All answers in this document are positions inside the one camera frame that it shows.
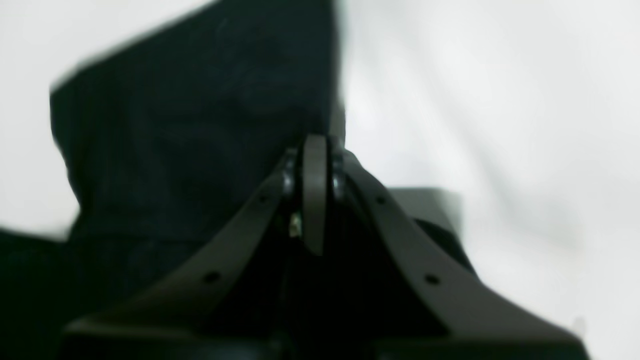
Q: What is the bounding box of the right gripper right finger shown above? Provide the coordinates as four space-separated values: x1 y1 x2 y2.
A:
330 138 585 351

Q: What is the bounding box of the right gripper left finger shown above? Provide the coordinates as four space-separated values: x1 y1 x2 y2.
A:
65 148 298 340

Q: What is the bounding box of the black T-shirt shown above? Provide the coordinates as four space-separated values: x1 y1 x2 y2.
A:
0 0 338 360

